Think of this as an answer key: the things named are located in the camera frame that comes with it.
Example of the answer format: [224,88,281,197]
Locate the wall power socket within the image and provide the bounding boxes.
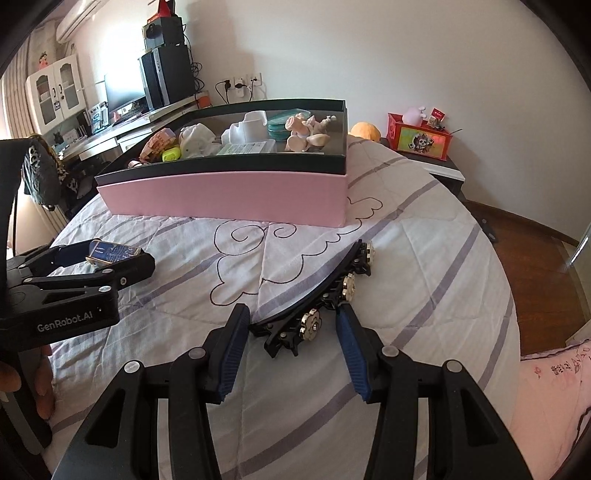
[214,73,266,104]

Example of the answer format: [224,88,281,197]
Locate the white booklet in box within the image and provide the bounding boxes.
[217,140,276,156]

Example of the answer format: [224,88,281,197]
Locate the striped white quilt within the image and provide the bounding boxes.
[43,139,520,479]

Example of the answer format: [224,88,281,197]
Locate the red doll on cabinet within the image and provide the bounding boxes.
[38,52,49,70]

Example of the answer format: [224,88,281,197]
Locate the blue rectangular card box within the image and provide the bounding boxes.
[86,239,141,267]

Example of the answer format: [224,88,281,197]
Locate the black speaker box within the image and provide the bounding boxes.
[142,16,184,52]

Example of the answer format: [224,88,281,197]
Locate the red paper bag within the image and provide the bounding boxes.
[146,0,175,23]

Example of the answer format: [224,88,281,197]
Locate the white air conditioner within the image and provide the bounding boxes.
[56,0,106,44]

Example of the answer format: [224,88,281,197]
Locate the white pink block toy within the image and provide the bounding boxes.
[178,123,221,159]

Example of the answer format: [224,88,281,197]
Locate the white computer desk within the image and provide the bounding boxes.
[60,96,198,162]

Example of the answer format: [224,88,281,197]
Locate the pink white small figurine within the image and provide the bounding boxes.
[284,114,338,153]

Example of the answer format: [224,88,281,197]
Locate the red toy box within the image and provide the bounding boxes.
[387,113,453,161]

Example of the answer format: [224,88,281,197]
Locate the pink pillow with print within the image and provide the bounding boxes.
[510,340,590,479]

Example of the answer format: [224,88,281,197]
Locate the black computer tower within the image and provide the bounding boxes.
[139,44,196,110]

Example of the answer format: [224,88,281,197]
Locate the black folding gear gadget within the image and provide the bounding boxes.
[250,240,375,358]

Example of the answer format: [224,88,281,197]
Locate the black computer monitor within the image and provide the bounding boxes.
[105,74,147,124]

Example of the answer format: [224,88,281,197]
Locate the pink storage box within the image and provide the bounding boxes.
[96,99,348,227]

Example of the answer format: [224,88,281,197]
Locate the person's left hand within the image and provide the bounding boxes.
[0,345,55,420]

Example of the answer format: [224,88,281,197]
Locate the dark jacket on chair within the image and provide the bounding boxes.
[22,134,79,212]

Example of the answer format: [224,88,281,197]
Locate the white glass door cabinet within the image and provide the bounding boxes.
[25,55,86,135]

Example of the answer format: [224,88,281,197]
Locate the pink plush toy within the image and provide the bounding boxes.
[402,106,426,127]

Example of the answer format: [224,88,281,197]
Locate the orange plush toy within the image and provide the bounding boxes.
[349,121,382,142]

